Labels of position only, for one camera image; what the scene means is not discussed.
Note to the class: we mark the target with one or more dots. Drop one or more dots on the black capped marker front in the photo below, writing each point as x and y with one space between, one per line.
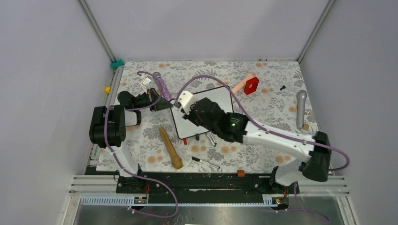
205 162

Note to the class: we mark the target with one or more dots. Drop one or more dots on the small brown wooden cube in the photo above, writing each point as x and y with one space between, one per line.
240 173

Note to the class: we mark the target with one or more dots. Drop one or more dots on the red square block with hole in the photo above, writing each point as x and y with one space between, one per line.
251 85

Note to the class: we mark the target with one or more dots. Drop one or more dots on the purple glitter microphone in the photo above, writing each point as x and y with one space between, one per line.
162 86

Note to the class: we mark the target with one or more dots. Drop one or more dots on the teal corner clip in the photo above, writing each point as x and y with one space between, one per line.
117 64

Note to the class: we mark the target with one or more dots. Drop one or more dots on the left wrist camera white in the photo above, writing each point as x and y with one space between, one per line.
145 82

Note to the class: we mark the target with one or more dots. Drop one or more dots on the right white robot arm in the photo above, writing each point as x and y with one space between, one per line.
312 157

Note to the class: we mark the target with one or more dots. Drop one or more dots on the silver grey microphone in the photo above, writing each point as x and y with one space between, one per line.
301 97

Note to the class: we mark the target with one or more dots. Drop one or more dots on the white whiteboard black frame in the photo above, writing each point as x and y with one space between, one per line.
185 128

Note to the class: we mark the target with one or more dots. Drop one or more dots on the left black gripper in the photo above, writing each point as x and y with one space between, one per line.
161 104

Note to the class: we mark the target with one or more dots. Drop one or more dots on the pink toy microphone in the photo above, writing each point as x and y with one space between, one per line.
242 83

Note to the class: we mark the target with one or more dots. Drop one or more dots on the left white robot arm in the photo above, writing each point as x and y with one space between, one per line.
108 125

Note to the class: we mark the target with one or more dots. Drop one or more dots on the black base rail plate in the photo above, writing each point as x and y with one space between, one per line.
195 188

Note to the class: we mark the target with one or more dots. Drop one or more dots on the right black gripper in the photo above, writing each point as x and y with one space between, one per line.
190 116

